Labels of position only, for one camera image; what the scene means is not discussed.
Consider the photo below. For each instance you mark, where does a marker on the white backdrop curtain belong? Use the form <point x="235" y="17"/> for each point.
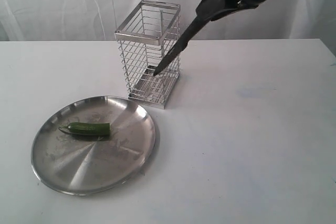
<point x="98" y="19"/>

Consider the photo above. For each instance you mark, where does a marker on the black handled knife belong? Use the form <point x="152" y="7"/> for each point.
<point x="205" y="11"/>

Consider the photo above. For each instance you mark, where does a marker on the round stainless steel plate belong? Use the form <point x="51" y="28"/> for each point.
<point x="85" y="165"/>

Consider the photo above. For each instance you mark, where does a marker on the dark green zucchini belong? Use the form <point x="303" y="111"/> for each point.
<point x="86" y="129"/>

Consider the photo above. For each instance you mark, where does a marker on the chrome wire utensil rack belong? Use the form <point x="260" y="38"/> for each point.
<point x="144" y="38"/>

